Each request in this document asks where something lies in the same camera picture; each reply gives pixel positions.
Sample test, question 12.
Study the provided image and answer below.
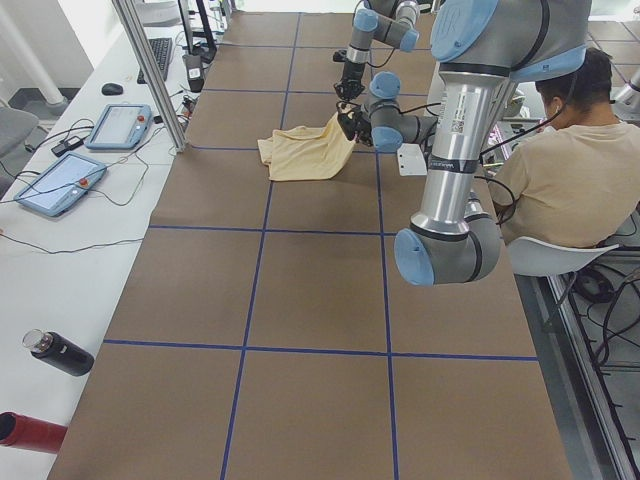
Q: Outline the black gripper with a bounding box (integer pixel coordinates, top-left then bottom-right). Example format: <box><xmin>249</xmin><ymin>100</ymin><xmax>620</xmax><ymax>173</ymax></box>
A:
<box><xmin>332</xmin><ymin>48</ymin><xmax>366</xmax><ymax>101</ymax></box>
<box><xmin>337</xmin><ymin>108</ymin><xmax>373</xmax><ymax>147</ymax></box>

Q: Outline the cream long-sleeve printed shirt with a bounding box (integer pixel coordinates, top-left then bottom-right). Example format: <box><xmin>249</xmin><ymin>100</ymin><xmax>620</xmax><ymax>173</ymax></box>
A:
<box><xmin>257</xmin><ymin>114</ymin><xmax>355</xmax><ymax>182</ymax></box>

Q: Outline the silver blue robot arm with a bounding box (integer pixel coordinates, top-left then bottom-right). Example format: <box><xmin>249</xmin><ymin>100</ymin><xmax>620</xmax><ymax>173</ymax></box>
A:
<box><xmin>334</xmin><ymin>1</ymin><xmax>420</xmax><ymax>102</ymax></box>
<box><xmin>335</xmin><ymin>1</ymin><xmax>591</xmax><ymax>286</ymax></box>

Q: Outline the black keyboard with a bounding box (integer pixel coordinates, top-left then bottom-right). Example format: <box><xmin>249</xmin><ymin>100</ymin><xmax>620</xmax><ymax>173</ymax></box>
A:
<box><xmin>148</xmin><ymin>37</ymin><xmax>173</xmax><ymax>81</ymax></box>

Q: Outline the white chair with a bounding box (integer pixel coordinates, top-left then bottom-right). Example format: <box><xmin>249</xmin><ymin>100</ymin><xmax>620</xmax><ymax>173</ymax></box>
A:
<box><xmin>507</xmin><ymin>236</ymin><xmax>619</xmax><ymax>277</ymax></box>

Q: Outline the person in beige shirt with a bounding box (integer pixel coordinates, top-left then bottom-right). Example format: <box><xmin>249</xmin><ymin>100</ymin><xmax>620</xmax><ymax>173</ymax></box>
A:
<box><xmin>489</xmin><ymin>48</ymin><xmax>639</xmax><ymax>248</ymax></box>

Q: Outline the blue teach pendant far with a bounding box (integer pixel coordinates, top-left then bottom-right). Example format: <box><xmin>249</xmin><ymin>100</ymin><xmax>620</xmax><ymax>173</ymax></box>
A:
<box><xmin>84</xmin><ymin>104</ymin><xmax>153</xmax><ymax>150</ymax></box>

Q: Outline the blue teach pendant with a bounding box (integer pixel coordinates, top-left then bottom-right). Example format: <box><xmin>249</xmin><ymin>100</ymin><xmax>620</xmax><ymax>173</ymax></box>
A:
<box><xmin>14</xmin><ymin>152</ymin><xmax>107</xmax><ymax>217</ymax></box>
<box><xmin>84</xmin><ymin>104</ymin><xmax>153</xmax><ymax>150</ymax></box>

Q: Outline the black computer mouse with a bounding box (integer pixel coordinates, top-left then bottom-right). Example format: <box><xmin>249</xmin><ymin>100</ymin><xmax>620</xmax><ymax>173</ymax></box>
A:
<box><xmin>101</xmin><ymin>82</ymin><xmax>124</xmax><ymax>96</ymax></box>

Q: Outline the blue teach pendant near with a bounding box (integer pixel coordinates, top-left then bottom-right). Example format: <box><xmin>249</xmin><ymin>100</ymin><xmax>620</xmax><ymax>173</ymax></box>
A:
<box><xmin>14</xmin><ymin>152</ymin><xmax>107</xmax><ymax>217</ymax></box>

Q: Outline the black bottle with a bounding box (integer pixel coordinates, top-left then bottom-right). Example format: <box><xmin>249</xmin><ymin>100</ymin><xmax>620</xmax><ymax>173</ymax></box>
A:
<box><xmin>22</xmin><ymin>329</ymin><xmax>94</xmax><ymax>377</ymax></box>

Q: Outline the red bottle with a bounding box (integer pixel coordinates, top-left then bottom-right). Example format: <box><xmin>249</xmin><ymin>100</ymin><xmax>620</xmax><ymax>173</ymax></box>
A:
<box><xmin>1</xmin><ymin>412</ymin><xmax>67</xmax><ymax>454</ymax></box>

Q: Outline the aluminium frame post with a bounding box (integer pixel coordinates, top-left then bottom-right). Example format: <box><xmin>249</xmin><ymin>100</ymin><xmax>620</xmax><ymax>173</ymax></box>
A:
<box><xmin>112</xmin><ymin>0</ymin><xmax>186</xmax><ymax>153</ymax></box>

